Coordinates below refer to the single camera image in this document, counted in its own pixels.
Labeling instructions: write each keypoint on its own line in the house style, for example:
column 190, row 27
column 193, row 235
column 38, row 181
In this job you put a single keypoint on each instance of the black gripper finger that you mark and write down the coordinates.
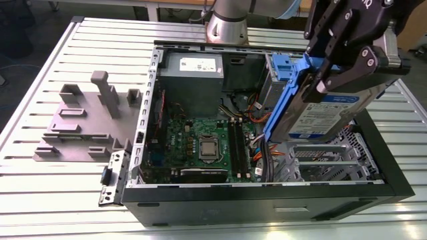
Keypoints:
column 354, row 72
column 328, row 27

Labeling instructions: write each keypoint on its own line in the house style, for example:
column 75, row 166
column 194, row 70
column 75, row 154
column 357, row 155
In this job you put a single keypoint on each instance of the hard disk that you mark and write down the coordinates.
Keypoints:
column 321, row 117

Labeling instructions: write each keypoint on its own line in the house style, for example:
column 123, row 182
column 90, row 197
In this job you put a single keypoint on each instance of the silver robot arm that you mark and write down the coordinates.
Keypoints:
column 228, row 32

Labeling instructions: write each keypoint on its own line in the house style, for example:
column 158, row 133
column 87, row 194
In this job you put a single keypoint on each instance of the metal disk bay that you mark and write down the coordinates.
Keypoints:
column 329, row 163

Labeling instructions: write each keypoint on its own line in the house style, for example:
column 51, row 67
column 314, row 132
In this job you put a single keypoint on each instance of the wooden cabinet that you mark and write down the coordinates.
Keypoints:
column 417, row 42

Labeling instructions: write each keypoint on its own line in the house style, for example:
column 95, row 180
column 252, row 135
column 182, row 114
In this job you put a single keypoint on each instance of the office chair base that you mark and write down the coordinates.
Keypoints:
column 422, row 50

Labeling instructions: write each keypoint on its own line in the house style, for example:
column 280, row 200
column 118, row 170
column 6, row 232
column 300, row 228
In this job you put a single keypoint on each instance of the blue plastic drive latch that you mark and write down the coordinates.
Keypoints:
column 282, row 67

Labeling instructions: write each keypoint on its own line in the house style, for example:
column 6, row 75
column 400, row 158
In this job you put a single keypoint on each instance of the metal optical drive cage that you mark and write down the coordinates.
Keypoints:
column 274, row 92

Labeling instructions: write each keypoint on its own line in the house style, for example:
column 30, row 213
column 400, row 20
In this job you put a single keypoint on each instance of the black RAM slot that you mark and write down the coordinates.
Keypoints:
column 236, row 150

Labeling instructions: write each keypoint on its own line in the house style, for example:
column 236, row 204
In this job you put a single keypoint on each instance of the grey power supply unit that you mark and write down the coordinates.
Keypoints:
column 190, row 95

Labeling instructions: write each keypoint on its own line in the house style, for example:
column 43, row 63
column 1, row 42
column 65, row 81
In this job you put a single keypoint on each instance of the CPU socket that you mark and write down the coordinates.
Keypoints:
column 209, row 137

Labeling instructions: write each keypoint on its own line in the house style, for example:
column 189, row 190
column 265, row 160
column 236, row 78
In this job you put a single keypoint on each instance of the long white framed desk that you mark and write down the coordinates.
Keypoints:
column 152, row 13

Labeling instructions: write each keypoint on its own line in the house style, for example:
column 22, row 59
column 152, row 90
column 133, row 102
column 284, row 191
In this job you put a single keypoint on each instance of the silver CPU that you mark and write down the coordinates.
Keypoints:
column 210, row 150

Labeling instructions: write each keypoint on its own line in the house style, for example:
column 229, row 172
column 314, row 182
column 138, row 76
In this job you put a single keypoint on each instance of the green motherboard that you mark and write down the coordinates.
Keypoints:
column 181, row 130

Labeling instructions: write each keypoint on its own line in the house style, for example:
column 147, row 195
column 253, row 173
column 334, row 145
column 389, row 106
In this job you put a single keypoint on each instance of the black graphics card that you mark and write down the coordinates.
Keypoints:
column 201, row 176

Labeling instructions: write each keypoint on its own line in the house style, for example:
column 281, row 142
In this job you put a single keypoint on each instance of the black PC case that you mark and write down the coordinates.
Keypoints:
column 234, row 207

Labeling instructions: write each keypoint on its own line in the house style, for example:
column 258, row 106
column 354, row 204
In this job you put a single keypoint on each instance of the blue expansion slot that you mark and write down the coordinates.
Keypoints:
column 157, row 160

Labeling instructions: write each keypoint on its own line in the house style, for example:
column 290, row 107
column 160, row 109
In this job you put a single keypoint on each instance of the grey parts rack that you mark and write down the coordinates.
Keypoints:
column 101, row 130

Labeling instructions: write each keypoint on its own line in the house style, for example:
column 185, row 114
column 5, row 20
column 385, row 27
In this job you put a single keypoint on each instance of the metal slot retainer bracket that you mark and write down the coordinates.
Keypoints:
column 118, row 160

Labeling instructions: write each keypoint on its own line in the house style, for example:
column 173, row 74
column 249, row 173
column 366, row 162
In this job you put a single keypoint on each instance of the black blue bracket latch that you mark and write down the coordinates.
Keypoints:
column 106, row 176

